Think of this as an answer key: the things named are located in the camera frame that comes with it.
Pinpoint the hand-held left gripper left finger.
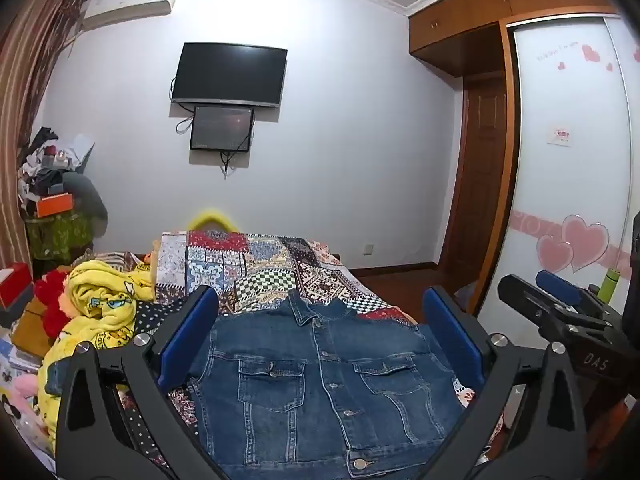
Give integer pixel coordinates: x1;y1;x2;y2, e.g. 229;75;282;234
54;285;221;480

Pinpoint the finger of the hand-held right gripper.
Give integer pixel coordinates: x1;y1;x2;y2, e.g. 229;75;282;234
536;270;585;307
497;274;557;335

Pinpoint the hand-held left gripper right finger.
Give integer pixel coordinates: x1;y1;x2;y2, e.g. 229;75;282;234
422;286;587;480

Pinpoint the blue denim jacket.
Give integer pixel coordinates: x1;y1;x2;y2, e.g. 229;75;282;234
187;294;481;480

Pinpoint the navy patterned cloth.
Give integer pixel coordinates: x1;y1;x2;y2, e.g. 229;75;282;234
117;300;181;461

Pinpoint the green bottle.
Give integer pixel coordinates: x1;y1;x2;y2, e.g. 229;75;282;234
600;269;621;303

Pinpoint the yellow cartoon blanket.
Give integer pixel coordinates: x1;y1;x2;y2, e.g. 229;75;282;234
37;259;161;441

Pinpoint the white heart-print wardrobe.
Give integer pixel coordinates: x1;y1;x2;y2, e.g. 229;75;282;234
475;15;640;331

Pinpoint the patchwork bed quilt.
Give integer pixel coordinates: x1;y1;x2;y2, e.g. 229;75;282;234
120;229;501;480

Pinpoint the yellow curved object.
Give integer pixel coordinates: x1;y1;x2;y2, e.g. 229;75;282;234
186;210;238;233

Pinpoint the brown wooden door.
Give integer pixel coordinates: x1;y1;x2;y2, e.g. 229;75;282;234
440;72;512;286

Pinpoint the red plush toy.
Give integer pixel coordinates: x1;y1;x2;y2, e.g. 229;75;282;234
34;270;76;338

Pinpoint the brown cardboard box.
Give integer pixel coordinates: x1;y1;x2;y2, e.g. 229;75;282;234
12;300;53;356

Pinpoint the green patterned cloth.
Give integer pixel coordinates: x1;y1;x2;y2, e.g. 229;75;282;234
25;212;96;261

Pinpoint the pink plush toy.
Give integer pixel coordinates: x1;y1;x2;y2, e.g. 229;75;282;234
12;372;42;402

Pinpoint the red tissue box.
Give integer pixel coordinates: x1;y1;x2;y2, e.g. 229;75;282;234
0;262;35;311

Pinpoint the orange box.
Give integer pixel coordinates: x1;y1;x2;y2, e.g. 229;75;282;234
36;192;76;218

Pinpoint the small black monitor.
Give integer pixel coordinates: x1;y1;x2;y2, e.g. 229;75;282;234
190;105;256;153

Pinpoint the pile of clutter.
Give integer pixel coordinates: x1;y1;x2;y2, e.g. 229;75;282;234
17;127;96;201

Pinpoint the brown striped curtain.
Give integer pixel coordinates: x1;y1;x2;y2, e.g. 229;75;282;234
0;0;91;266

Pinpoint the wooden overhead cabinet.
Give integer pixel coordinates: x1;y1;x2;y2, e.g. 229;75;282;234
407;0;621;68

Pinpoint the white air conditioner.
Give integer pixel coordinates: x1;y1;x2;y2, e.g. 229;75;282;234
82;0;182;31

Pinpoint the black wall television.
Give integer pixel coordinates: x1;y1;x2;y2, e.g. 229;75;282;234
171;42;288;110

